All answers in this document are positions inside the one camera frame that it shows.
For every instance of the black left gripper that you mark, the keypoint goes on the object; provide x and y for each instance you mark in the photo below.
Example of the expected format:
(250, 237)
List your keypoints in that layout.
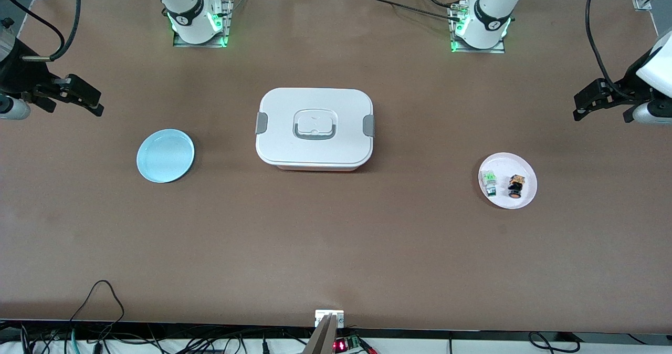
(623, 89)

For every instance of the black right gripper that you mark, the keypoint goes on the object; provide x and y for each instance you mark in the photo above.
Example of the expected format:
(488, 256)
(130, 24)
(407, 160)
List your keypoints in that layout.
(20, 76)

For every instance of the orange push button switch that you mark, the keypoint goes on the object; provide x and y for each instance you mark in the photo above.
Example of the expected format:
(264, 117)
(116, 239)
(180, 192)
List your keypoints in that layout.
(516, 186)

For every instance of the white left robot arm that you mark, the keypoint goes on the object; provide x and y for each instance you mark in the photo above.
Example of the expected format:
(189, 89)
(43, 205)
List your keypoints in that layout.
(491, 7)

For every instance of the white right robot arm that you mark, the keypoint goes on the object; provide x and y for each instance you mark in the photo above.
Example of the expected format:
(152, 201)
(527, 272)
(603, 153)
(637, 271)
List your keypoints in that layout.
(189, 7)

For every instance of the light blue round plate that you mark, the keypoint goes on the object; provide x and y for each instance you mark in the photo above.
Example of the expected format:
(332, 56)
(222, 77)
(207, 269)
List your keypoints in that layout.
(165, 157)

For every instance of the pale pink round plate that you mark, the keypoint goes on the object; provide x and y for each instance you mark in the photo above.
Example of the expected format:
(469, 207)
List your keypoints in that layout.
(504, 199)

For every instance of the white lunch box grey latches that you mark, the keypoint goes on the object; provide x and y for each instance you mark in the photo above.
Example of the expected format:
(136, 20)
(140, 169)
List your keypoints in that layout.
(278, 133)

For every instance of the white mounting plate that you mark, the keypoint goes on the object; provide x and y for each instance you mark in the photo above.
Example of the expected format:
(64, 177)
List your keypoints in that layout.
(320, 320)

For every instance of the circuit board red display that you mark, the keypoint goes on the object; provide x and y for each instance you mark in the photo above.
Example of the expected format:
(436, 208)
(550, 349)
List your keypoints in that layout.
(341, 345)

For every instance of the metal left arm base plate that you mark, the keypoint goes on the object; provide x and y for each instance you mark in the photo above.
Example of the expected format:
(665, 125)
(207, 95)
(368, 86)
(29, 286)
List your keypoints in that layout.
(499, 50)

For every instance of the green push button switch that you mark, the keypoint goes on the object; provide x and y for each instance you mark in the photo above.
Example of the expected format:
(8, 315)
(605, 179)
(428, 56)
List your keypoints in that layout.
(490, 178)

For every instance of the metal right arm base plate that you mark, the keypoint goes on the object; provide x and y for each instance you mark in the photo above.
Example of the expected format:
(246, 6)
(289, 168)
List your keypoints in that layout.
(229, 25)

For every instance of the grey camera support bar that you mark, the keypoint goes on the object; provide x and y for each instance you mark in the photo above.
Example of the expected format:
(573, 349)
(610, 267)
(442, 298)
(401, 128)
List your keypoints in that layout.
(320, 341)

